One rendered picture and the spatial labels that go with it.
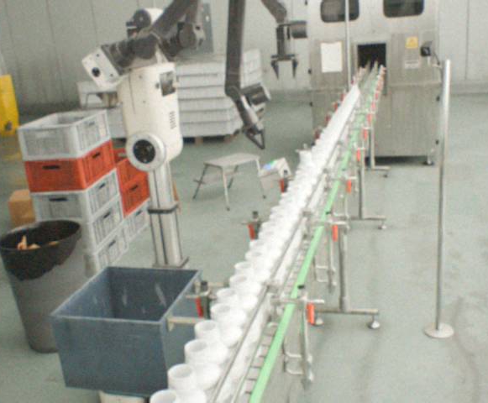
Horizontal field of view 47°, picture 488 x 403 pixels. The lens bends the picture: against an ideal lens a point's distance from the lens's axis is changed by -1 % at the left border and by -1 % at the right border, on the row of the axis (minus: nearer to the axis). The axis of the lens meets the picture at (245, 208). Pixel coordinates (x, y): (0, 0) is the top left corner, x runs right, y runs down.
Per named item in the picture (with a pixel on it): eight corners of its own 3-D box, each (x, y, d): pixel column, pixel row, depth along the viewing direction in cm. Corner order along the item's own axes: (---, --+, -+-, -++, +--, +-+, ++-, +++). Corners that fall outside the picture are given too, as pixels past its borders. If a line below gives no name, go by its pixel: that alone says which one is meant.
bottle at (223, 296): (229, 384, 101) (221, 304, 96) (213, 370, 106) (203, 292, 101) (257, 372, 104) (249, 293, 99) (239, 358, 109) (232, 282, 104)
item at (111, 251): (100, 282, 388) (95, 253, 381) (46, 282, 395) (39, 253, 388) (130, 248, 445) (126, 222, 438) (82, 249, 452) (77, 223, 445)
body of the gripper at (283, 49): (274, 59, 226) (272, 39, 224) (298, 57, 223) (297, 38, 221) (270, 60, 220) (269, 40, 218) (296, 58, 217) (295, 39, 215)
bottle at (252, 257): (279, 324, 120) (274, 253, 115) (257, 334, 117) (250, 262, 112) (262, 314, 125) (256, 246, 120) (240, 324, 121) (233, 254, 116)
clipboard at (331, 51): (343, 71, 591) (342, 39, 580) (321, 72, 597) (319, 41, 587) (343, 70, 594) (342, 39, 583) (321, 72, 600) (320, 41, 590)
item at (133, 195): (124, 218, 447) (120, 192, 440) (78, 219, 456) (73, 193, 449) (151, 196, 504) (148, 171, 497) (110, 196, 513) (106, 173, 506)
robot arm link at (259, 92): (227, 78, 199) (225, 89, 192) (255, 65, 196) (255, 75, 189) (242, 106, 206) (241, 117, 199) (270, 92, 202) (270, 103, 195)
